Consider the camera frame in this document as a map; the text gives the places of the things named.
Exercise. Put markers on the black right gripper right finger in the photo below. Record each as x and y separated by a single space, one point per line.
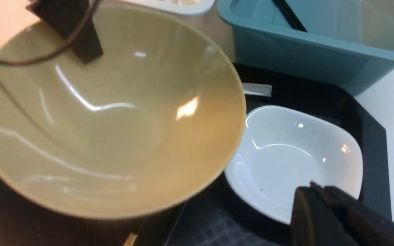
328 216

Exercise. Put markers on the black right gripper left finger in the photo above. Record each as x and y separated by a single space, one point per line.
64 16

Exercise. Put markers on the white square dish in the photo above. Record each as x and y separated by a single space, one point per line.
282 149

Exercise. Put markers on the yellow noodle bowl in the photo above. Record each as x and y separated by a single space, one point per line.
145 127

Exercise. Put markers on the white soup spoon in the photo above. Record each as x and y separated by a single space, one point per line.
257 89

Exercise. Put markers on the black chopstick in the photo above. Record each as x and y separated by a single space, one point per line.
289 15
133 235

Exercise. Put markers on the black serving tray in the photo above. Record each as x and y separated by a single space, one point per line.
215 217

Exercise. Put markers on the white spoon bin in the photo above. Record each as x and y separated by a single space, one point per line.
180 7

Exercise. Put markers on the teal plastic bin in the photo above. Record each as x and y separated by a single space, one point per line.
347 43

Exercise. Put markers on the black chopstick in teal bin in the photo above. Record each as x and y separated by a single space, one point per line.
289 15

